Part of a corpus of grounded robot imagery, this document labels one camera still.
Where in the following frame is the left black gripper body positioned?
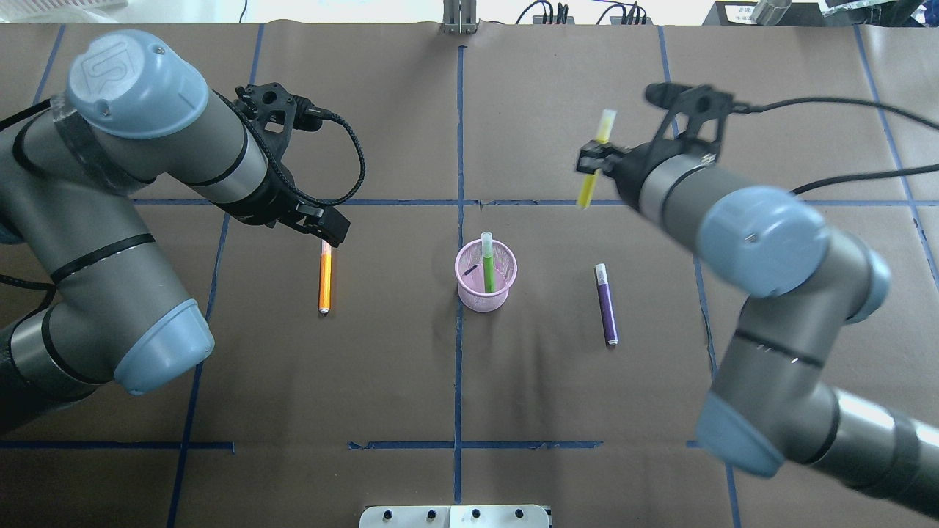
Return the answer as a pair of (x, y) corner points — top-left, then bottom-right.
(256, 169), (326, 236)

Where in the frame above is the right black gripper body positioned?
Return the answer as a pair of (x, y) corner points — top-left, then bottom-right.
(603, 144), (661, 206)

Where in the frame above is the yellow highlighter pen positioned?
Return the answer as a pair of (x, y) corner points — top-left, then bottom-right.
(577, 109), (617, 210)

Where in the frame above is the orange highlighter pen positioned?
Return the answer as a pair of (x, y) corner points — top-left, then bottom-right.
(318, 241), (333, 315)

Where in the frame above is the green highlighter pen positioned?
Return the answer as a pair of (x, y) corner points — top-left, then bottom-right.
(481, 232), (497, 294)

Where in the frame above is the pink mesh pen holder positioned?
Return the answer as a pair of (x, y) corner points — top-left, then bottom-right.
(453, 237), (519, 313)

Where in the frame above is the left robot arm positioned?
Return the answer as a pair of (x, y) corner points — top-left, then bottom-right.
(2, 28), (366, 433)

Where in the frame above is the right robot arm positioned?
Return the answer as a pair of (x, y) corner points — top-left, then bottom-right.
(576, 141), (938, 518)

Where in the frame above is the purple highlighter pen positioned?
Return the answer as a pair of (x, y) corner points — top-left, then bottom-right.
(594, 262), (619, 347)

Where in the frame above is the metal cylinder weight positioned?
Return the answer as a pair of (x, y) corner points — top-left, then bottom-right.
(749, 0), (794, 26)

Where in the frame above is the white pillar with base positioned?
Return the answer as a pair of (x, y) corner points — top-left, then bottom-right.
(358, 504), (554, 527)

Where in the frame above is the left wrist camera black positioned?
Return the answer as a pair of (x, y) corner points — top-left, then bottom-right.
(235, 83), (324, 151)

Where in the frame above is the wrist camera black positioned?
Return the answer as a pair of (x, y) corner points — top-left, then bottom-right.
(235, 83), (324, 151)
(644, 81), (742, 159)

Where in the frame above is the left camera cable black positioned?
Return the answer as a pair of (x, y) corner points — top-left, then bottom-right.
(231, 97), (367, 207)

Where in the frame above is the camera cable black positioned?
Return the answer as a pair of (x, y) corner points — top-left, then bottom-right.
(231, 97), (367, 207)
(721, 103), (937, 190)

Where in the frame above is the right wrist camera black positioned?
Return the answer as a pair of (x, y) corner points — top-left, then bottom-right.
(644, 81), (742, 159)

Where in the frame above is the right camera cable black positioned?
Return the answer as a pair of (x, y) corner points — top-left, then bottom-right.
(721, 103), (937, 190)

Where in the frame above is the aluminium profile post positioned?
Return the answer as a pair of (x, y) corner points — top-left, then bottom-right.
(440, 0), (479, 34)

